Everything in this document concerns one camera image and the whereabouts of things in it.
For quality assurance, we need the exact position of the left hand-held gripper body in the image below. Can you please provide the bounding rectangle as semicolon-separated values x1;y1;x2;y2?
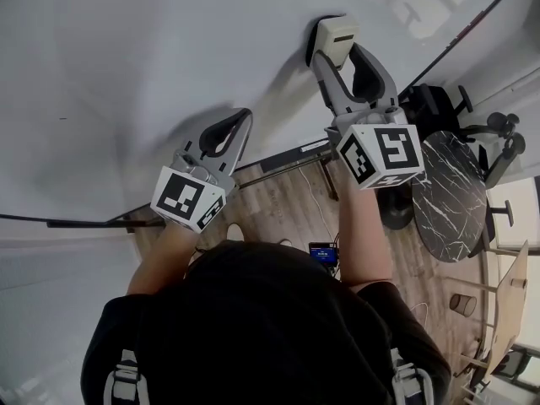
150;149;237;233

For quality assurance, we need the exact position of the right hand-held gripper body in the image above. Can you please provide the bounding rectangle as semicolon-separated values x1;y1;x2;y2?
323;104;425;192

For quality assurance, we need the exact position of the beige rectangular block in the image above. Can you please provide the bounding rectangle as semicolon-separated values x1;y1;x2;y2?
305;13;360;70

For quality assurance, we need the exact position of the black framed whiteboard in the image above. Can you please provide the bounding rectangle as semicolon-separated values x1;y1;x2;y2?
0;0;524;227

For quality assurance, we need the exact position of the person's right forearm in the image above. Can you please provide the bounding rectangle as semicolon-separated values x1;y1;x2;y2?
337;181;394;287

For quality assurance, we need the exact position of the person's left forearm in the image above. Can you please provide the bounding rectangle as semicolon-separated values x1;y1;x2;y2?
126;221;200;297

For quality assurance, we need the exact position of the black round table base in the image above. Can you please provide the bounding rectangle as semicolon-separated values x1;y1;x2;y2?
376;182;418;231

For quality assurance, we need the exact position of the round black marble table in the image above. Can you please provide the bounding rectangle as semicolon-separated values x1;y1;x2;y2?
411;129;489;264

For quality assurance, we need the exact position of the grey office chair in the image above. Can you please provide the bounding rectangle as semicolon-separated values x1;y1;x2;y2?
458;111;528;190

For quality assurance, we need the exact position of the black device with blue screen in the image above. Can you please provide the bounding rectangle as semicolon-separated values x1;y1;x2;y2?
307;241;341;276

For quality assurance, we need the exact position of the white desk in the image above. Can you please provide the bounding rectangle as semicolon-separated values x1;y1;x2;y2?
487;177;540;253

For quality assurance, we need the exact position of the person's black shirt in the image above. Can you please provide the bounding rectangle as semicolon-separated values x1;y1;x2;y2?
79;240;452;405

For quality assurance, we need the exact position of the brown cylindrical bin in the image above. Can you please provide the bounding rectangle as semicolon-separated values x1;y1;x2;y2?
448;293;478;317

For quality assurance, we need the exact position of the light wooden chair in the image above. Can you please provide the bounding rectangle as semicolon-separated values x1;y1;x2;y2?
454;240;532;392

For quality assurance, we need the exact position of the thin white cable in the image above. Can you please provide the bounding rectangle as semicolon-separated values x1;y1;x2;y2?
298;165;339;245

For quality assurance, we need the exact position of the white floor cable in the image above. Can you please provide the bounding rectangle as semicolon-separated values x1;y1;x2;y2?
409;300;432;325

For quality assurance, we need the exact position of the grey harness strap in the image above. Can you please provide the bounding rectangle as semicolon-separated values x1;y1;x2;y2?
103;348;147;405
390;347;435;405

